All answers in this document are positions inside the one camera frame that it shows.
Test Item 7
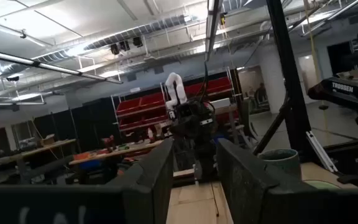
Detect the black table frame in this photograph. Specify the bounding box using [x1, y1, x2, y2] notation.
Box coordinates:
[204, 0, 313, 158]

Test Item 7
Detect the silver ceiling air duct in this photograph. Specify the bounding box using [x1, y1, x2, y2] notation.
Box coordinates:
[31, 14, 195, 65]

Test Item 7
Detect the teal speckled mug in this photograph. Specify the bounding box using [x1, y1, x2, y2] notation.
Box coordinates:
[257, 148, 301, 180]

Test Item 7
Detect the black hanging cable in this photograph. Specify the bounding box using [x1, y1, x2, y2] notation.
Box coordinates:
[201, 60, 210, 103]

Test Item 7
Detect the red shelving rack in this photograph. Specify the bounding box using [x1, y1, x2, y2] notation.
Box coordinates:
[110, 67, 241, 138]

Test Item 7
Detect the black partition wall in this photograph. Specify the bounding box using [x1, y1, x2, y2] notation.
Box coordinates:
[32, 96, 119, 153]

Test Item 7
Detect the person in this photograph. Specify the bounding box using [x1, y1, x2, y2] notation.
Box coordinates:
[254, 82, 269, 104]

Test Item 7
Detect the red power drill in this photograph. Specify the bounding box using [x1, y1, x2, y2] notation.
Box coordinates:
[102, 134, 117, 153]

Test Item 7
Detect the cardboard box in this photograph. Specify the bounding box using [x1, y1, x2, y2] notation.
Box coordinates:
[39, 133, 57, 147]

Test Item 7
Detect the aluminium rail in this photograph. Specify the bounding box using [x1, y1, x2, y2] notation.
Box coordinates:
[305, 130, 339, 174]

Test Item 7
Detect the yellow hanging rope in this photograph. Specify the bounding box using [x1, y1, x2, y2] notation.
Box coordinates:
[302, 0, 329, 141]

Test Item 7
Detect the long wooden workbench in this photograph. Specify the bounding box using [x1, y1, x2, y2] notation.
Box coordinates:
[0, 138, 77, 166]

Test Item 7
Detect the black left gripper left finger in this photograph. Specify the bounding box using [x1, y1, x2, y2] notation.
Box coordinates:
[0, 138, 175, 224]

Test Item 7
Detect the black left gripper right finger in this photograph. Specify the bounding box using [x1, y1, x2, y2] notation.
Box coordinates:
[216, 138, 358, 224]

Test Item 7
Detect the long ceiling light tube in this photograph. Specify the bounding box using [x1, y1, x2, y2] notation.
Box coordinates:
[0, 46, 124, 85]

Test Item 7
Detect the wooden workbench with tools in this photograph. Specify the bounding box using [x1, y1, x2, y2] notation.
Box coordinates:
[68, 139, 165, 166]

